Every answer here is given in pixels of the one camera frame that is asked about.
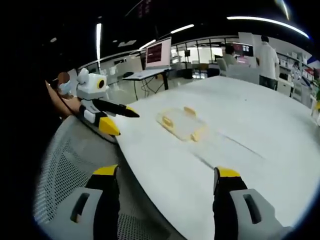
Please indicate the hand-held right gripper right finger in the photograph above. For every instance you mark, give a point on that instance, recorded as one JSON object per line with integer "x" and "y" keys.
{"x": 230, "y": 200}

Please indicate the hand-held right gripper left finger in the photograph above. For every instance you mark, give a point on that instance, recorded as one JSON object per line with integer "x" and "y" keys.
{"x": 105, "y": 200}

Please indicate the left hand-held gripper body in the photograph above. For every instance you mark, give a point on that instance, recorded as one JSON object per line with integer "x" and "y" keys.
{"x": 90, "y": 86}

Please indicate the grey mesh office chair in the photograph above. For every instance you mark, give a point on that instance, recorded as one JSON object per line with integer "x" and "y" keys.
{"x": 75, "y": 155}

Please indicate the long ceiling light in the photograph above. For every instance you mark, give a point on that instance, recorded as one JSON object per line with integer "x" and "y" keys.
{"x": 182, "y": 28}
{"x": 270, "y": 23}
{"x": 99, "y": 40}
{"x": 147, "y": 44}

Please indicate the white desk with black legs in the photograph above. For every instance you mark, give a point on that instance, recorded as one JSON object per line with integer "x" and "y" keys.
{"x": 147, "y": 73}

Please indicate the large monitor on stand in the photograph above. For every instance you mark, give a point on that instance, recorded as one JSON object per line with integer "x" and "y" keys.
{"x": 158, "y": 53}

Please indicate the clear plastic tray yellow clips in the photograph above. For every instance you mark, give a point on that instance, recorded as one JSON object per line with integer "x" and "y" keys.
{"x": 182, "y": 125}

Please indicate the white office chair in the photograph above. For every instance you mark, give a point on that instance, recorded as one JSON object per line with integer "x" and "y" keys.
{"x": 222, "y": 66}

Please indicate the white storage shelves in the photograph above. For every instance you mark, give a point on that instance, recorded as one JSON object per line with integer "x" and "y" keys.
{"x": 297, "y": 75}

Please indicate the wall screen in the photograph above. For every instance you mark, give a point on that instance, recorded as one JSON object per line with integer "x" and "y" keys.
{"x": 243, "y": 49}

